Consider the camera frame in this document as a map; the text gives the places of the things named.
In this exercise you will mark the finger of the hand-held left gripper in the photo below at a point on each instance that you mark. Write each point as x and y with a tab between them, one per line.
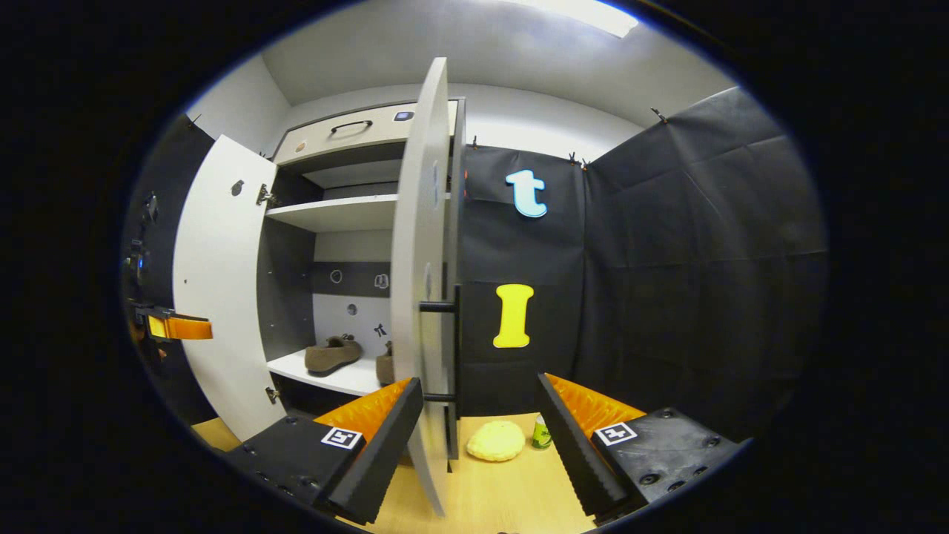
185	328

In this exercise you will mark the black backdrop cloth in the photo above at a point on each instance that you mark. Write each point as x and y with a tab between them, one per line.
667	259
167	185

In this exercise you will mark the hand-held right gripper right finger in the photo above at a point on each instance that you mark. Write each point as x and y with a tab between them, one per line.
574	452

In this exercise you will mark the green bottle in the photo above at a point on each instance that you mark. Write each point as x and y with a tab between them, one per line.
542	434

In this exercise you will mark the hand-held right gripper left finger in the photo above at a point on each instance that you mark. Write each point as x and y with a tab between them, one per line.
385	452

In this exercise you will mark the brown fluffy shoe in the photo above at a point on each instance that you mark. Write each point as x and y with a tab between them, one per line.
385	365
330	356

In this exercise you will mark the beige cabinet drawer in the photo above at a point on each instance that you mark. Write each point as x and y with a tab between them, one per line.
319	141

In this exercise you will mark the metal door hinge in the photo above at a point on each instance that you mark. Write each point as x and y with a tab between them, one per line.
273	395
265	196

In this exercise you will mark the yellow fluffy cushion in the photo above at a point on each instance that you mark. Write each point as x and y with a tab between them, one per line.
495	441

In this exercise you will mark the white cabinet door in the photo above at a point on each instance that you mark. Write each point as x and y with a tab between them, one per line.
415	222
222	289

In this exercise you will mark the white shoe cabinet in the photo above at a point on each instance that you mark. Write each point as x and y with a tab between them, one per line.
334	211

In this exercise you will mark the long ceiling light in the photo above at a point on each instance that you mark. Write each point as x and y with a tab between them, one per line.
586	15

